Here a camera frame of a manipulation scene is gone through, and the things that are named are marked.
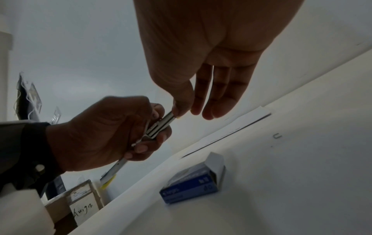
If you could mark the blue staples box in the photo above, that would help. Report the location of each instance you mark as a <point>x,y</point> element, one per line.
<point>189,185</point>

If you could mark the labelled cardboard box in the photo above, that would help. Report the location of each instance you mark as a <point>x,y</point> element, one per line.
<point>84,202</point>

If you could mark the loose metal staple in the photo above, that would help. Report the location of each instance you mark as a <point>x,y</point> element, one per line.
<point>277,136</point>

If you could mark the person's left hand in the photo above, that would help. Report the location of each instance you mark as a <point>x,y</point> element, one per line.
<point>96,135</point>

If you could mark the white paper sheet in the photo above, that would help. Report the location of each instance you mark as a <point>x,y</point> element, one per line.
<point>244,122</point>

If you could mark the person's right hand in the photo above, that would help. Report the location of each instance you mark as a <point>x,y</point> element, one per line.
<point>203,34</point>

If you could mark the white foam block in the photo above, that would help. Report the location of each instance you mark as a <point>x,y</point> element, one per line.
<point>23,211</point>

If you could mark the silver stapler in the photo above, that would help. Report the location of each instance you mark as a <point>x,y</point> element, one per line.
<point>161,125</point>

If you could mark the dark blue box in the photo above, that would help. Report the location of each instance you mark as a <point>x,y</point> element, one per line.
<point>55,187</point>

